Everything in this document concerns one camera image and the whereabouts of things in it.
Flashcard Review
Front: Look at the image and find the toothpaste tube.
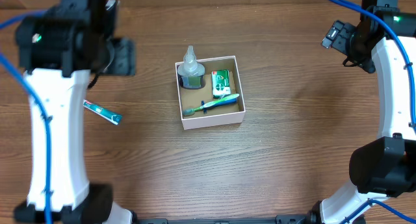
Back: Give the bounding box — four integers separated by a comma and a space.
83, 100, 122, 125

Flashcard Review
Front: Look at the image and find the clear pump soap bottle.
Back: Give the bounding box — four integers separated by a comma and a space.
177, 45, 205, 90

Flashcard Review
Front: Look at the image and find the green white toothbrush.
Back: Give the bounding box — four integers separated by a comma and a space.
182, 93, 240, 116

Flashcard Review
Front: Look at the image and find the green soap bar pack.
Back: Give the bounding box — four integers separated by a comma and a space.
211, 69, 231, 99

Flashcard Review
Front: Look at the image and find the blue disposable razor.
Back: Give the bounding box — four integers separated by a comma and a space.
202, 98, 237, 114

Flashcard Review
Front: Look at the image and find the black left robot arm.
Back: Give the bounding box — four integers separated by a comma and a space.
7, 0, 137, 223

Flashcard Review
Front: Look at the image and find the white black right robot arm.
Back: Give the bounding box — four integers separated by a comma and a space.
302, 0, 415, 223

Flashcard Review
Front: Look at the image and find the pink cardboard box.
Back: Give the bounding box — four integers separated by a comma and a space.
176, 56, 246, 130

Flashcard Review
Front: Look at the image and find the blue right cable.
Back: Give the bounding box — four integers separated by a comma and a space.
326, 0, 416, 224

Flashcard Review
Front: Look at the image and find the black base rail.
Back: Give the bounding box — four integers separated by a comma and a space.
133, 214, 308, 224

